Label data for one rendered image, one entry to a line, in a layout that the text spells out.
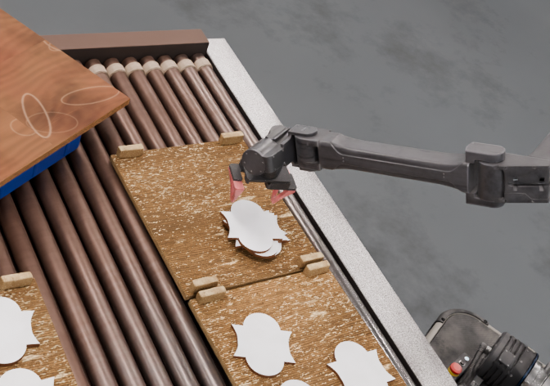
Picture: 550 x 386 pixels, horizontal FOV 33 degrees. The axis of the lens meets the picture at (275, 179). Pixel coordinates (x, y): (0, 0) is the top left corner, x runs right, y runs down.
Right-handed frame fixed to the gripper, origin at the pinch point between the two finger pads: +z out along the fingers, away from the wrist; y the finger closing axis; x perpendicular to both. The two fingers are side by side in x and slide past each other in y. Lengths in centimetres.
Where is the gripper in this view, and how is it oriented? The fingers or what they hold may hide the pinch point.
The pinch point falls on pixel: (253, 198)
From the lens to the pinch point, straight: 200.3
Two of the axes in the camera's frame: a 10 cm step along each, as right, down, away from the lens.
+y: 9.1, 0.4, 4.2
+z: -3.3, 6.8, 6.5
